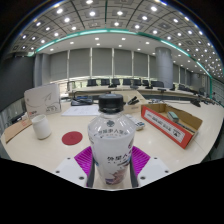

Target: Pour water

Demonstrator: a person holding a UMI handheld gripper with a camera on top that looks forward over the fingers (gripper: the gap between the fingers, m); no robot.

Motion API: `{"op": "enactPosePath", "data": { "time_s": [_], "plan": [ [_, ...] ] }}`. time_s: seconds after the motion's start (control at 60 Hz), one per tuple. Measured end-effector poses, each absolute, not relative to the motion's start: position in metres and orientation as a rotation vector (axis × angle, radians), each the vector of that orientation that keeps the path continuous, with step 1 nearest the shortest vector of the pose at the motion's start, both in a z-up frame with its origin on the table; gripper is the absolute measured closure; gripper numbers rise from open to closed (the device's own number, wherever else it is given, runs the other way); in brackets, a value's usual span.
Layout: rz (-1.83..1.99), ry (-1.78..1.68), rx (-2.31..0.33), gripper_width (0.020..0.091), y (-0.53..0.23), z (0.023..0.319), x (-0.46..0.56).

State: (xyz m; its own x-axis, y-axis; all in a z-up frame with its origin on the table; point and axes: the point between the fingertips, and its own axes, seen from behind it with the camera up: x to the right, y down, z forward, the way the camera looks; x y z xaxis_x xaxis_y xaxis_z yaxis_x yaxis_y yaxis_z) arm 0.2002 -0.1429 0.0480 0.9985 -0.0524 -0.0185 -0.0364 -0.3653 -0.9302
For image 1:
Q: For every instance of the small open white box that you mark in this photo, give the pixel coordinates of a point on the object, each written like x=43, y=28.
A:
x=135, y=108

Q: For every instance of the group of ceiling lights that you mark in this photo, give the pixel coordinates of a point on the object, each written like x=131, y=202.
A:
x=92, y=13

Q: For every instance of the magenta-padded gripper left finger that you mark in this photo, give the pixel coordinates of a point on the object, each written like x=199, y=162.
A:
x=81, y=163

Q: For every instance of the black desk telephone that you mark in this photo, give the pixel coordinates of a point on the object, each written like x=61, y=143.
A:
x=81, y=101

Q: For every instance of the row of black office chairs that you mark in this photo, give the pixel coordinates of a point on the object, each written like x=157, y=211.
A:
x=115, y=82

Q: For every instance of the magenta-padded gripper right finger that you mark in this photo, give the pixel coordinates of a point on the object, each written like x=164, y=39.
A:
x=141, y=163

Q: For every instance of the white copy paper box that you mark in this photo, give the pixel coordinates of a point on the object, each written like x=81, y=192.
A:
x=41, y=100

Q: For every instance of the flat round red coaster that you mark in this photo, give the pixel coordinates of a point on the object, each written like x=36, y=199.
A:
x=72, y=138

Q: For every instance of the clear plastic water bottle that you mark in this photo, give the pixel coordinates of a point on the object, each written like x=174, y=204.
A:
x=111, y=143

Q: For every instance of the brown paper envelope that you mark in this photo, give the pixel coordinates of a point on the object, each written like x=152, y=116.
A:
x=15, y=130

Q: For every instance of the red-edged open cardboard box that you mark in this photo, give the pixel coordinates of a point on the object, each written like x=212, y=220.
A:
x=166, y=128

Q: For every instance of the white printed paper sheet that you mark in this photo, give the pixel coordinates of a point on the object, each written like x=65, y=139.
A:
x=80, y=110

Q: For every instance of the white remote control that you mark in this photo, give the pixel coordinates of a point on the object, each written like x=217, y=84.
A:
x=138, y=124

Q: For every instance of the grey-green block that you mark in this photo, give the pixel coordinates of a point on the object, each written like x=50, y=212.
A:
x=172, y=116

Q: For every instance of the black stapler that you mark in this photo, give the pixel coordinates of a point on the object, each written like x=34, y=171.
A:
x=133, y=100

